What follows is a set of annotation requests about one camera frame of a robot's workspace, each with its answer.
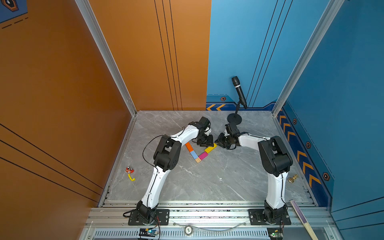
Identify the yellow building block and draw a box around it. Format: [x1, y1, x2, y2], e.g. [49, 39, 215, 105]
[205, 143, 217, 154]

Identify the pink building block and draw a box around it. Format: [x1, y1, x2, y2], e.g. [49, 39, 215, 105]
[199, 152, 209, 160]

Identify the orange building block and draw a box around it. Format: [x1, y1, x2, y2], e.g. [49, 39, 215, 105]
[185, 143, 194, 152]

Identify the blue building block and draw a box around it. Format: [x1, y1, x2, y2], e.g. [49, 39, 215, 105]
[190, 151, 199, 160]

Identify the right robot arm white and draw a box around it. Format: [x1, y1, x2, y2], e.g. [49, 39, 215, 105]
[216, 123, 293, 227]

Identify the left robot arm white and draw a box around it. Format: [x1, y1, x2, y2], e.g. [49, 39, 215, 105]
[123, 117, 214, 225]

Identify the black microphone stand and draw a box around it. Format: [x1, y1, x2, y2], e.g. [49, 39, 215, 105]
[227, 102, 242, 125]

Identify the black microphone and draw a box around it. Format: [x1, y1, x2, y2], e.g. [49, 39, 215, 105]
[232, 76, 248, 109]

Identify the brass bell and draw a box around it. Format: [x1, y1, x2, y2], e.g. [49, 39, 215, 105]
[288, 174, 298, 183]

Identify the small red toy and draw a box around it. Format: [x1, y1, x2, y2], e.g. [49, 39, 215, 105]
[126, 167, 134, 174]

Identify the round silver disc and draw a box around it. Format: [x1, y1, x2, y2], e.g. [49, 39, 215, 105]
[184, 226, 193, 236]

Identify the right green circuit board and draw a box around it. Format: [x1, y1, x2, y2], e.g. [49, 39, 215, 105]
[267, 228, 284, 240]

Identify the green circuit board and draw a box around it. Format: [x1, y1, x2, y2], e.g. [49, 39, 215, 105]
[138, 228, 160, 240]
[267, 228, 284, 240]

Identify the left green circuit board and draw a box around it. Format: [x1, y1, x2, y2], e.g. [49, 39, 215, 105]
[138, 228, 160, 240]

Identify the folded hand fan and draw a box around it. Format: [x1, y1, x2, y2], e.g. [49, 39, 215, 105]
[290, 200, 318, 240]

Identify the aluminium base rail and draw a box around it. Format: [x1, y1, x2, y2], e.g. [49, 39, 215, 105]
[80, 201, 342, 240]

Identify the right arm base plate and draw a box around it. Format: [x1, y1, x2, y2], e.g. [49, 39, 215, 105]
[248, 208, 292, 226]

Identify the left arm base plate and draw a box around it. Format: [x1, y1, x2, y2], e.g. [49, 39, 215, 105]
[128, 209, 170, 226]

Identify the aluminium corner post right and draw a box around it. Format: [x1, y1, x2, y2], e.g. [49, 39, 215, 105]
[272, 0, 345, 117]

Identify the aluminium corner post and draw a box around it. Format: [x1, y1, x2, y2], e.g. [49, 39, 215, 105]
[272, 0, 345, 117]
[75, 0, 137, 118]

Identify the aluminium corner post left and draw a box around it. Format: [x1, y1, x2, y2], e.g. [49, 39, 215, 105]
[75, 0, 137, 118]

